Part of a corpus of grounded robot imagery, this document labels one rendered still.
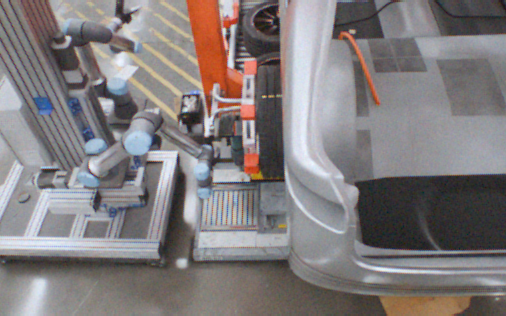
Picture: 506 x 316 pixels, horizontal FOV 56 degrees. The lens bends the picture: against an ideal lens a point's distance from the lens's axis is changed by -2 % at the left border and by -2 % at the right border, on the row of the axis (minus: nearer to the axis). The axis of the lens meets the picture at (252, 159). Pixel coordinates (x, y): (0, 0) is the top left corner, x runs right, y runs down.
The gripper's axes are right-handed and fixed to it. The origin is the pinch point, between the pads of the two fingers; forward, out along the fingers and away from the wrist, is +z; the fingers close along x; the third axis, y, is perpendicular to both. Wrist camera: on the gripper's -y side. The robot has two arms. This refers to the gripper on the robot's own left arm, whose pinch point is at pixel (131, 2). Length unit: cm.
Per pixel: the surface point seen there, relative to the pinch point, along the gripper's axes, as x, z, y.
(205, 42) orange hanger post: 59, -22, 0
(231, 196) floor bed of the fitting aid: 90, -52, 107
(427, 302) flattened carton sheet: 231, -95, 92
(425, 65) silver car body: 188, 0, -7
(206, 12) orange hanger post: 60, -21, -21
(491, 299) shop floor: 269, -82, 88
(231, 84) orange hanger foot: 75, -16, 33
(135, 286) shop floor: 51, -133, 118
